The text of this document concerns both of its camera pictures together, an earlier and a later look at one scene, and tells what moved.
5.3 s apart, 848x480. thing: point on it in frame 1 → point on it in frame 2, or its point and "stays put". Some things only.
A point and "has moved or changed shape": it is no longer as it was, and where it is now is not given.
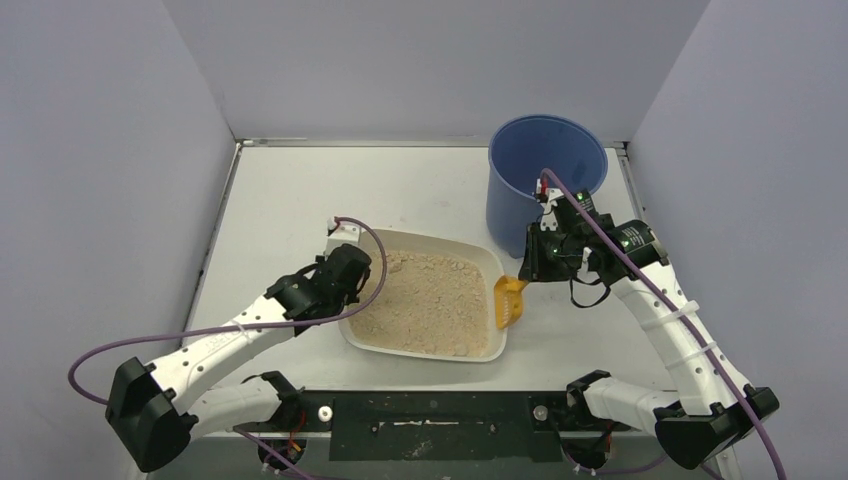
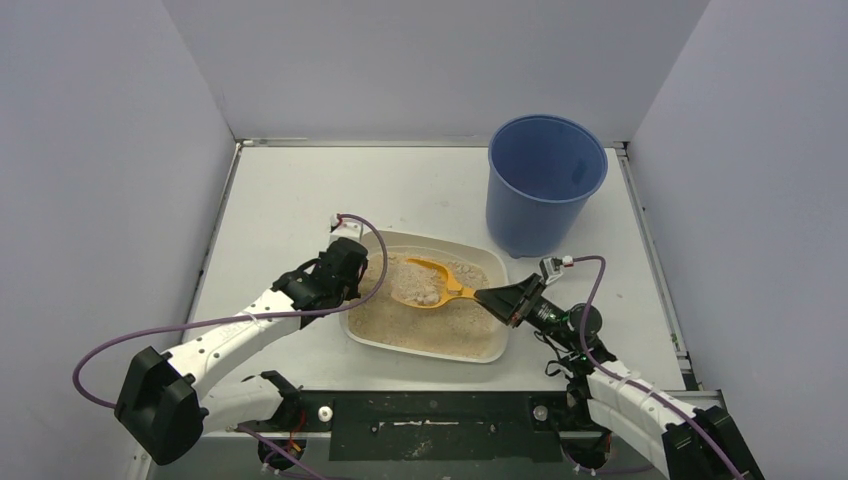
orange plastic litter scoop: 508,300 has moved or changed shape
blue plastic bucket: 517,154 stays put
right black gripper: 536,258 → 525,302
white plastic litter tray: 438,299 stays put
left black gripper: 354,266 stays put
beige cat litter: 432,304 stays put
